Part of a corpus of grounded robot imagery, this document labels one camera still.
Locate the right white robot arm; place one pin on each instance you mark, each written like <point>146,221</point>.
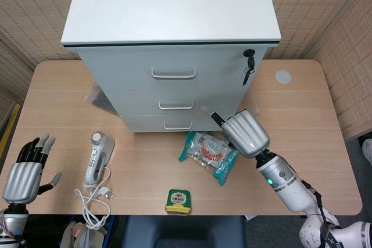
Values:
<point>290,190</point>

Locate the beige bag with cloth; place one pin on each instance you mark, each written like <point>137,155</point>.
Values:
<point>72,235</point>

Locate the black key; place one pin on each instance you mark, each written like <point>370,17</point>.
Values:
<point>247,77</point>
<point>250,56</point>

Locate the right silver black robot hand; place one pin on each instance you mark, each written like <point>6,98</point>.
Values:
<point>247,134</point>

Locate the white three-drawer cabinet body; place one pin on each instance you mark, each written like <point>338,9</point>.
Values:
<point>171,4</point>

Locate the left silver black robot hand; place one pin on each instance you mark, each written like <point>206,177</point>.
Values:
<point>21,181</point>

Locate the clear plastic bag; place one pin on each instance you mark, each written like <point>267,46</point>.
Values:
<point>97,100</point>

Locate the white drawer with keyhole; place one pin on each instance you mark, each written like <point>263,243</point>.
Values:
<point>122,68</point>

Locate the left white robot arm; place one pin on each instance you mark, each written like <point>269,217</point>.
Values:
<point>13,224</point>

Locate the teal sausage snack bag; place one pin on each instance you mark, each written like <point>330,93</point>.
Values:
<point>207,155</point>

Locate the white shoe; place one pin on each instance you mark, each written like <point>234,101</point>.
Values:
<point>368,152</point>

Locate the dark blue chair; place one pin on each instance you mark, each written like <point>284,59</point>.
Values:
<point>183,233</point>

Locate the white handheld garment steamer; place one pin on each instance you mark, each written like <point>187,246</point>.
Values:
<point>97,155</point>

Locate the green yellow-lidded seasoning box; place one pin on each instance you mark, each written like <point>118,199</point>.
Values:
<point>178,201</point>

